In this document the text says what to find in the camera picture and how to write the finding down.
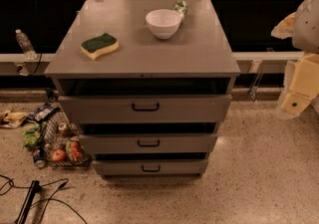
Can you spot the green crumpled can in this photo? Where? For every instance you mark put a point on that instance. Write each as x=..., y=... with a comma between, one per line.
x=180, y=7

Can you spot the grey drawer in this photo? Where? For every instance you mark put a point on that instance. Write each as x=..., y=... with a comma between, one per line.
x=145, y=110
x=161, y=167
x=102, y=144

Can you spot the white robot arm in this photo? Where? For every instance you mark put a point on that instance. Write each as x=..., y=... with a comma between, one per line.
x=306, y=27

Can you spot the red apple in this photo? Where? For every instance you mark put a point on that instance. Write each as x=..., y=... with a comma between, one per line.
x=58, y=155

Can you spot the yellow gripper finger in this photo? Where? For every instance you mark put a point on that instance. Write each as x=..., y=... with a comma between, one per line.
x=284, y=29
x=301, y=86

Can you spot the top grey drawer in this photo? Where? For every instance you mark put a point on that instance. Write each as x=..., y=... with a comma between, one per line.
x=145, y=110

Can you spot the green and yellow sponge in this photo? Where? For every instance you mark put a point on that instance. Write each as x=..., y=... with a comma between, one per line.
x=99, y=46

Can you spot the white ceramic bowl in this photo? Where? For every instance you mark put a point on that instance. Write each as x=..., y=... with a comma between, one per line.
x=163, y=23

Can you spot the red snack packet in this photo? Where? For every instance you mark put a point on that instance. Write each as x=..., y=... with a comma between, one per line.
x=74, y=150

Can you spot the yellow crumpled bag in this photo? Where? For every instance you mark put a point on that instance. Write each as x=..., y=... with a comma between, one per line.
x=10, y=119

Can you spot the green chip bag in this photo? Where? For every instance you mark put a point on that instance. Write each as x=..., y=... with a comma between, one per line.
x=33, y=134

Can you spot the bottom grey drawer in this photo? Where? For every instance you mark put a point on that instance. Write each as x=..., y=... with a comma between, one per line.
x=161, y=167

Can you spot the small tin can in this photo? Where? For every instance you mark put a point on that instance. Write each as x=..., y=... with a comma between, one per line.
x=63, y=129

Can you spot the clear plastic water bottle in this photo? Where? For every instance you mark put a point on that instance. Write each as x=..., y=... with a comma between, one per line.
x=25, y=45

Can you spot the grey drawer cabinet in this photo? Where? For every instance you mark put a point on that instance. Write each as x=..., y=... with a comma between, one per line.
x=195, y=61

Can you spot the wire mesh basket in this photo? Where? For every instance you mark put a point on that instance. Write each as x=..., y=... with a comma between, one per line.
x=53, y=141

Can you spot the middle grey drawer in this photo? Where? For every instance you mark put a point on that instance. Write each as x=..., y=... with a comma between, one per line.
x=102, y=144

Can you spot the blue and white snack bag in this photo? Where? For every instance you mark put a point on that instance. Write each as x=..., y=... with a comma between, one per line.
x=42, y=113

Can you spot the blue soda can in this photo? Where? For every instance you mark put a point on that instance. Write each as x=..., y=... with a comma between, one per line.
x=39, y=157

